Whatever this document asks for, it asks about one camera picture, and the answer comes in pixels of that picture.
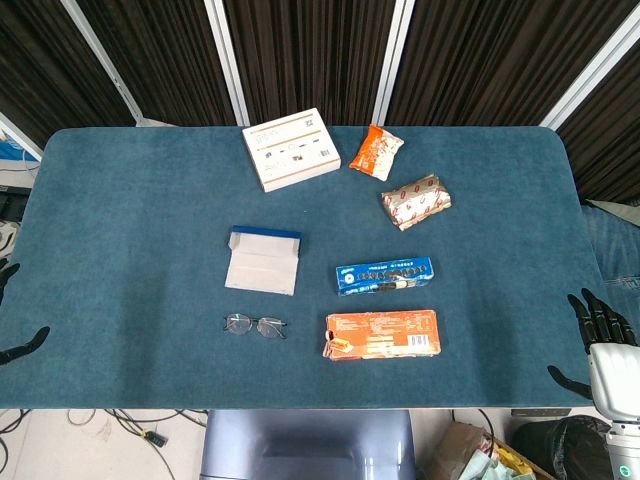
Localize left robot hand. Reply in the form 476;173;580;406
0;263;51;367

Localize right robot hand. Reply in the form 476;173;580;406
547;287;640;422

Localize eyeglasses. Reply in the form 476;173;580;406
222;312;289;341

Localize blue glasses case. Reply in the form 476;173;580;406
224;225;304;298

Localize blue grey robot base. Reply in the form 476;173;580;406
199;408;419;480

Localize brown cardboard box with waste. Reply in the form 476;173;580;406
424;421;556;480

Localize orange torn carton box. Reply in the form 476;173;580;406
322;308;443;361

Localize blue cookie pack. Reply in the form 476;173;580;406
335;256;435;298

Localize white flat product box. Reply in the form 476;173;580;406
241;107;343;194

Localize grey power strip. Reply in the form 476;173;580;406
510;407;572;418

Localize black trash bag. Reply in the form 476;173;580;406
512;414;614;480

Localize blue denim jeans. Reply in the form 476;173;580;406
582;202;640;346

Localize teal table cloth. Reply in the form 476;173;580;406
0;125;615;412

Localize blue white carton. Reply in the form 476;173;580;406
0;139;40;174

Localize silver packet with red rings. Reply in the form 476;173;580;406
380;173;454;232

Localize orange white snack packet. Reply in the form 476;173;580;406
348;123;405;182

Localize black floor cable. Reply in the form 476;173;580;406
172;409;208;429

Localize aluminium frame post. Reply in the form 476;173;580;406
60;0;147;127
0;111;45;162
372;0;417;127
202;0;251;127
538;3;640;132

